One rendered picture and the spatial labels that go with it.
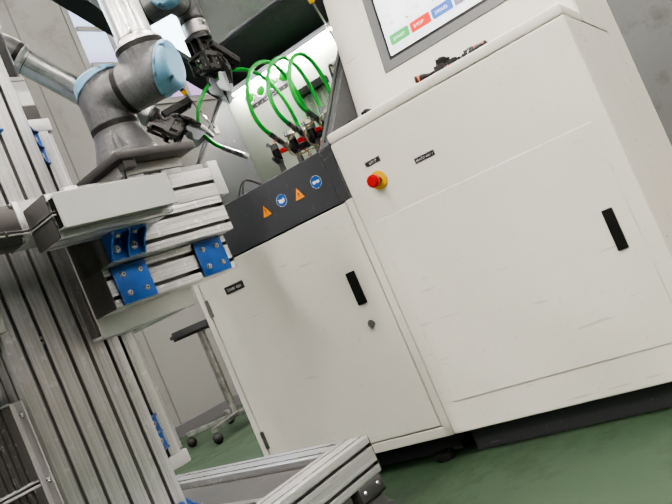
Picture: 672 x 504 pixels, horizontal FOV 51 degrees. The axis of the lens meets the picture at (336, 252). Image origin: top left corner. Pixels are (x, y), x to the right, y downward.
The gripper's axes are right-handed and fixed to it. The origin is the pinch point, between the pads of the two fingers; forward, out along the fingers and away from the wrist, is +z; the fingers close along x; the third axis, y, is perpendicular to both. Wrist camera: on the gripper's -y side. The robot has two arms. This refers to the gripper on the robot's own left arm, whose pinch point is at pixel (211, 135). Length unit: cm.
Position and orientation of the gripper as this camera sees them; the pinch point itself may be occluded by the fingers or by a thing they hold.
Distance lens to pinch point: 241.3
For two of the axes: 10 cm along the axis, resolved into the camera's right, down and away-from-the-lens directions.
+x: 2.3, -3.7, -9.0
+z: 9.2, 3.7, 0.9
